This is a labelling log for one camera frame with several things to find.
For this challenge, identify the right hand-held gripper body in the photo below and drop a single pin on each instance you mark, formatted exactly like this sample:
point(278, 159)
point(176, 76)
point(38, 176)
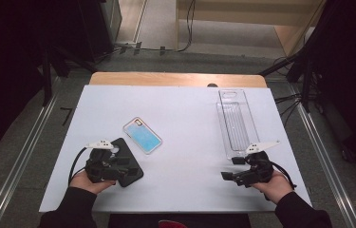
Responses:
point(258, 171)

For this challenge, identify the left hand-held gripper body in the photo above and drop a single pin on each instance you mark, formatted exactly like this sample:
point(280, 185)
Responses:
point(101, 167)

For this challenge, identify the black phone case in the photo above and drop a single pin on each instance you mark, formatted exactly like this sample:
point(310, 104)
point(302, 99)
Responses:
point(136, 175)

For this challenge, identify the iridescent phone case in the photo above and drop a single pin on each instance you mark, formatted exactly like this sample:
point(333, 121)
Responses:
point(143, 135)

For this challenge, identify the clear plastic ribbed tray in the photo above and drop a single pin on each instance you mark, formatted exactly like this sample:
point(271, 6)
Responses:
point(237, 123)

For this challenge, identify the person's left hand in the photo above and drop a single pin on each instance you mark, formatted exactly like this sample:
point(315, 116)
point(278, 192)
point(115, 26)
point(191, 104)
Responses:
point(87, 183)

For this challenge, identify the person's right hand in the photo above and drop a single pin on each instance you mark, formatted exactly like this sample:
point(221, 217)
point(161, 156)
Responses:
point(275, 190)

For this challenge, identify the person's dark clothing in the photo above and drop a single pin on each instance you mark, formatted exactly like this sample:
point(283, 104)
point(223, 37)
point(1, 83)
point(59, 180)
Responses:
point(134, 221)

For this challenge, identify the red object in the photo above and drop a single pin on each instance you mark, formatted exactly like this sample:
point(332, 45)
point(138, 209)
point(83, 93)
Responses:
point(172, 224)

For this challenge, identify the wooden table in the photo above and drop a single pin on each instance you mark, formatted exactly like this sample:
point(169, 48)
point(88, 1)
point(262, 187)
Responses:
point(166, 79)

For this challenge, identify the black metal stand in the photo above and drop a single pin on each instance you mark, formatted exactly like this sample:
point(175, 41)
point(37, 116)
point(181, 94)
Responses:
point(47, 79)
point(307, 82)

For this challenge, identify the dark cabinet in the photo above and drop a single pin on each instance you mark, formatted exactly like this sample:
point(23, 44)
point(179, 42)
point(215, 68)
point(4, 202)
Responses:
point(96, 25)

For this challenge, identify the light wooden shelf unit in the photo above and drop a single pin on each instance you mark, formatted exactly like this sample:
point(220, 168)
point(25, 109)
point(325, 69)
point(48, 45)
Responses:
point(245, 12)

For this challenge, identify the aluminium floor rail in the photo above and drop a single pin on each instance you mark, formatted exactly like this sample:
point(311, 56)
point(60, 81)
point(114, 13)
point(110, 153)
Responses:
point(23, 158)
point(324, 158)

